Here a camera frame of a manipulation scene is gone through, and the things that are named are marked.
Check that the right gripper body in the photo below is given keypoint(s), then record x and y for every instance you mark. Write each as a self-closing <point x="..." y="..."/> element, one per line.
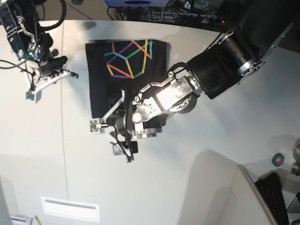
<point x="45" y="74"/>

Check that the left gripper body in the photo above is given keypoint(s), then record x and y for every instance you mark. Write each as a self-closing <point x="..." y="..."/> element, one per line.
<point x="115" y="123"/>

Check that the black t-shirt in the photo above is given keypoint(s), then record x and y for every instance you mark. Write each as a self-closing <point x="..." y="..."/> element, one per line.
<point x="126" y="65"/>

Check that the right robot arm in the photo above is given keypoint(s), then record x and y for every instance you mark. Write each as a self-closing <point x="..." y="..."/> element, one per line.
<point x="31" y="43"/>

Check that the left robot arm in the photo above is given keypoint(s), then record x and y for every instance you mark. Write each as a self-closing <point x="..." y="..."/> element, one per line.
<point x="236" y="54"/>

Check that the pencil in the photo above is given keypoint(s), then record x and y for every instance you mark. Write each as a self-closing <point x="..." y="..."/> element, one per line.
<point x="37" y="220"/>

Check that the power strip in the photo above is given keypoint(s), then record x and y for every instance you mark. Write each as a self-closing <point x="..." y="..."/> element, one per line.
<point x="199" y="18"/>

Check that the black keyboard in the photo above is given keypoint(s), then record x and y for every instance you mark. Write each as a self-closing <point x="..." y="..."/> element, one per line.
<point x="270" y="189"/>

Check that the green tape roll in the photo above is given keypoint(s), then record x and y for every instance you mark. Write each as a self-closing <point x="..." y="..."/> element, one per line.
<point x="278" y="159"/>

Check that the silver metal cylinder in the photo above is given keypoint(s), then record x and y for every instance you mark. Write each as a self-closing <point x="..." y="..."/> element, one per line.
<point x="295" y="167"/>

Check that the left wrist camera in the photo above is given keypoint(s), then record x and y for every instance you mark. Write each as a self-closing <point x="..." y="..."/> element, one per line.
<point x="94" y="126"/>

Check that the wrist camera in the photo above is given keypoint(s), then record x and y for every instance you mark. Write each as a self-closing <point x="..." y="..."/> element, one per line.
<point x="34" y="96"/>
<point x="94" y="126"/>

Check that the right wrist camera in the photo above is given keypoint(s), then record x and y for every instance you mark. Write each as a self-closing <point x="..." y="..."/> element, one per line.
<point x="34" y="96"/>

